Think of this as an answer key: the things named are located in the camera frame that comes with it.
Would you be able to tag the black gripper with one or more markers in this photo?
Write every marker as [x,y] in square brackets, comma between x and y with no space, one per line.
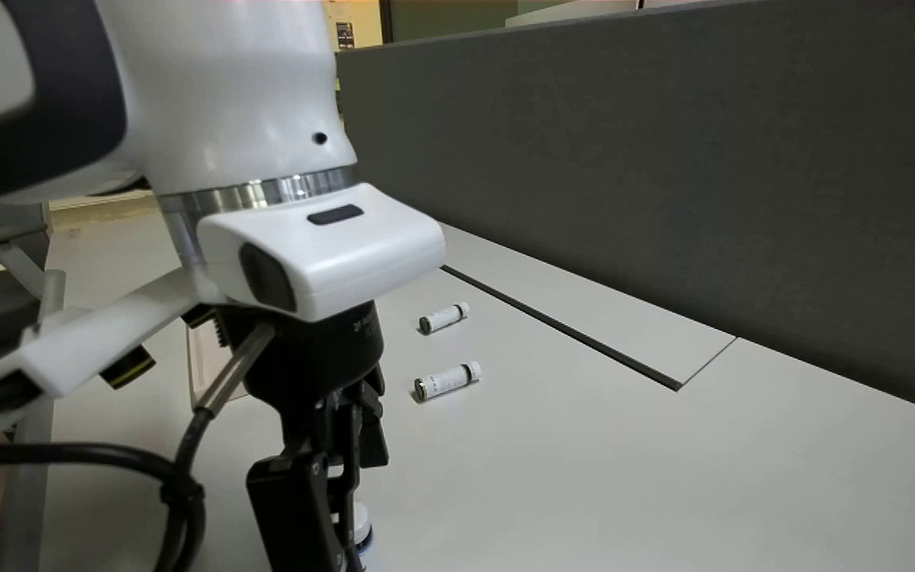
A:
[316,361]

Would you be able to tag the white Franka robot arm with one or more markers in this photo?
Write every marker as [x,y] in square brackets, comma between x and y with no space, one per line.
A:
[213,96]

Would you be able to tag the white bottle with dark band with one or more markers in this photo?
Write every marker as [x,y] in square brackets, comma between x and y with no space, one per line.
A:
[444,317]
[441,382]

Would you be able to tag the dark grey partition panel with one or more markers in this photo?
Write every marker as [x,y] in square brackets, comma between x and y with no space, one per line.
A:
[667,161]

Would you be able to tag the dark green board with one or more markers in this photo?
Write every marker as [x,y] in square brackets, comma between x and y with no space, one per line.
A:
[441,18]

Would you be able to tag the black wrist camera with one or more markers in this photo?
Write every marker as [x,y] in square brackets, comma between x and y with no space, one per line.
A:
[127,367]

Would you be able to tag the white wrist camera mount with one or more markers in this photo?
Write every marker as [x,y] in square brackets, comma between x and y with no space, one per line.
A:
[76,346]

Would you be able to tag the small dark wall notice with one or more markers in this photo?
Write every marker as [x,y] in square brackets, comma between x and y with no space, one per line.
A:
[343,34]

